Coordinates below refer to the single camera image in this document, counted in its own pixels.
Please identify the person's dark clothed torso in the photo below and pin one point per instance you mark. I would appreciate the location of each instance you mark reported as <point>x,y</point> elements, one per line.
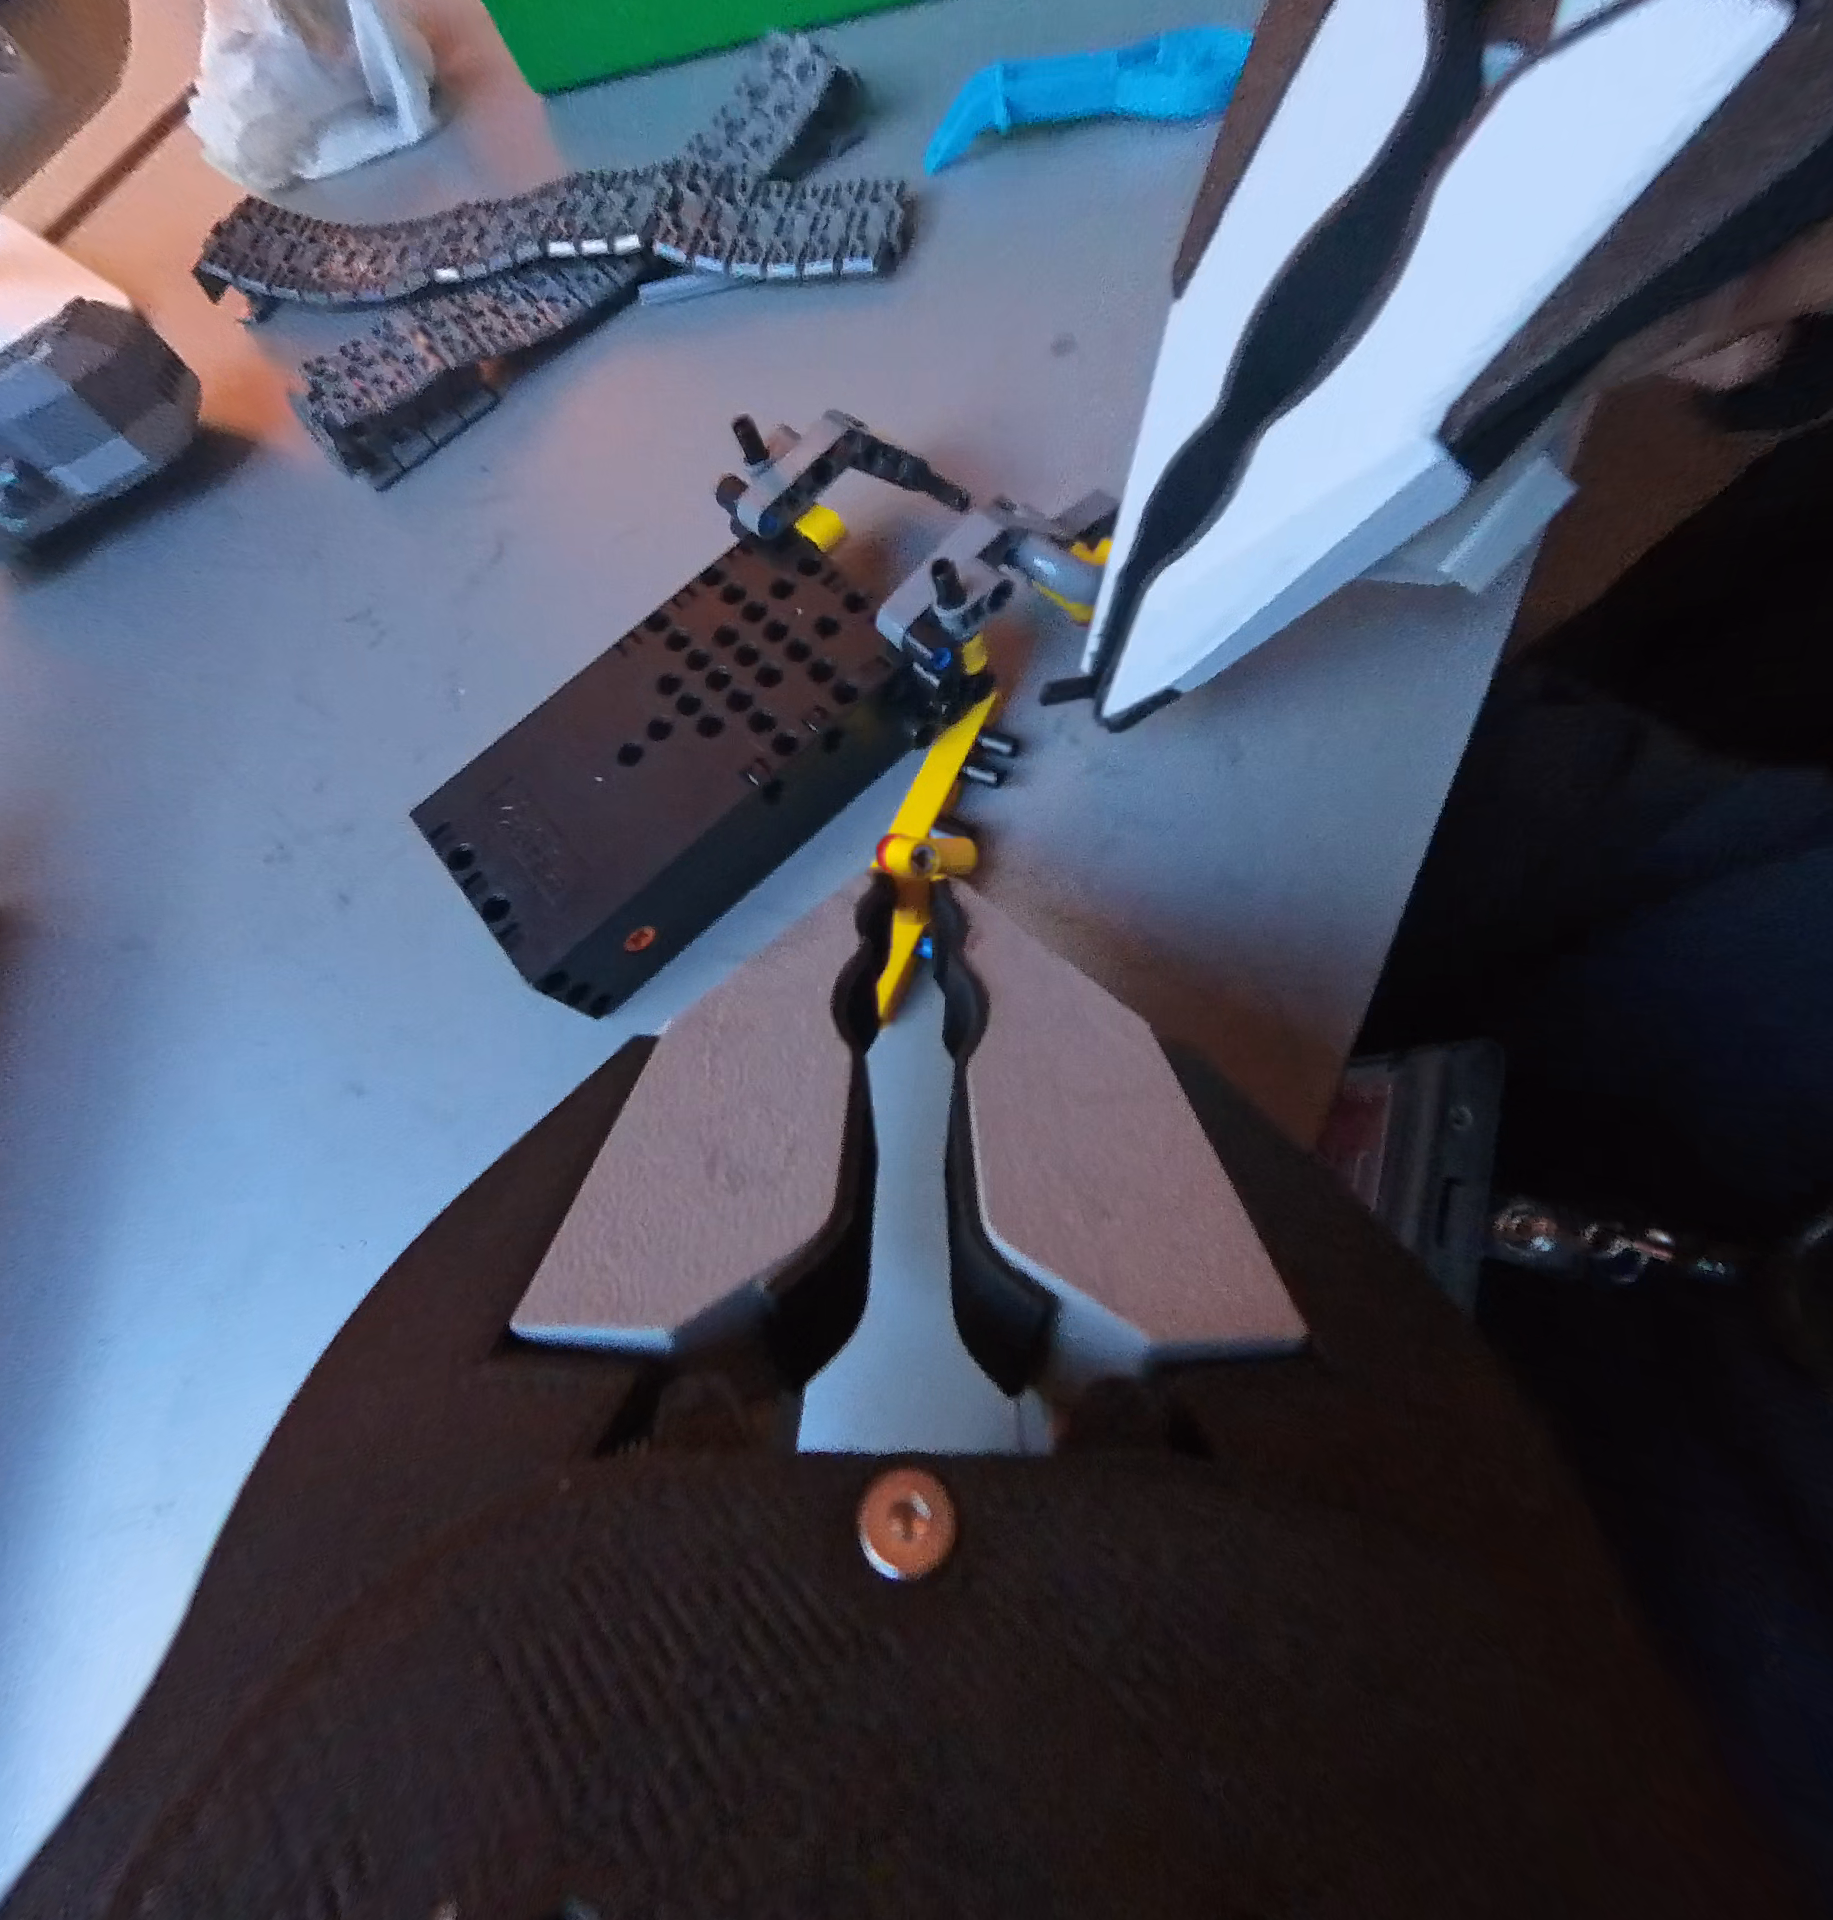
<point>1681,899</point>

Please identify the black badge reel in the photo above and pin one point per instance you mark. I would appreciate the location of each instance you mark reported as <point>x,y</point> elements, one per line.
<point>1773,1290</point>

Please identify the green storage bin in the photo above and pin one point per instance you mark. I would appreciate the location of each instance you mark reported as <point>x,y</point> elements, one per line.
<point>677,39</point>

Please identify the yellow brick connector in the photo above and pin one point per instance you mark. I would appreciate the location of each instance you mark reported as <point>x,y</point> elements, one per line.
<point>937,858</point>

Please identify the white flat object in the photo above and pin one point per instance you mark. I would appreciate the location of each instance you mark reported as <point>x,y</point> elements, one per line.
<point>16,285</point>

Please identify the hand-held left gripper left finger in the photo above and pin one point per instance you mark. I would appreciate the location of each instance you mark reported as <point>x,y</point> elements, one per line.
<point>691,1186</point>

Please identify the clear badge holder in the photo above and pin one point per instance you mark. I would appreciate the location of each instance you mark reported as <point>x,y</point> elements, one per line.
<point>1417,1156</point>

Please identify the grey desk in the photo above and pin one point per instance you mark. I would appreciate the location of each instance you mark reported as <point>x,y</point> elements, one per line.
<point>255,899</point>

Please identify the person's right hand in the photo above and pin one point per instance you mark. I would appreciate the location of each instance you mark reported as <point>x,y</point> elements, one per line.
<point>1732,359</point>

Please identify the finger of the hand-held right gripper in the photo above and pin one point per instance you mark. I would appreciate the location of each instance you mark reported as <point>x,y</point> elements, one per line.
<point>1531,270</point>
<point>1292,178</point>

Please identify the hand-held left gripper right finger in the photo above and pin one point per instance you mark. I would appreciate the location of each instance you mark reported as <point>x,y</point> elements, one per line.
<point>1141,1186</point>

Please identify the yellow technic beam assembly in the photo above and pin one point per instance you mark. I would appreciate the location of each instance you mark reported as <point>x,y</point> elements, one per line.
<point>976,576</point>

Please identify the black perforated brick block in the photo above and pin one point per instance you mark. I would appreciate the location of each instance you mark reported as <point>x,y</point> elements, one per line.
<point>661,780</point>

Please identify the white crumpled bag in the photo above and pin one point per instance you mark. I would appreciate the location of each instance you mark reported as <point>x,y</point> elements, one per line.
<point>301,90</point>

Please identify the blue brick separator tool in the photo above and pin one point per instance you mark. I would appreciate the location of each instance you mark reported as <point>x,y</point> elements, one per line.
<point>1097,82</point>

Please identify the grey brick frame assembly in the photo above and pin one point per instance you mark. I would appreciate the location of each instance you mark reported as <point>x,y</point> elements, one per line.
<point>856,451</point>

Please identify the yellow brick beam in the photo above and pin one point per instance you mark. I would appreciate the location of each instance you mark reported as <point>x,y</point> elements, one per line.
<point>937,780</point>

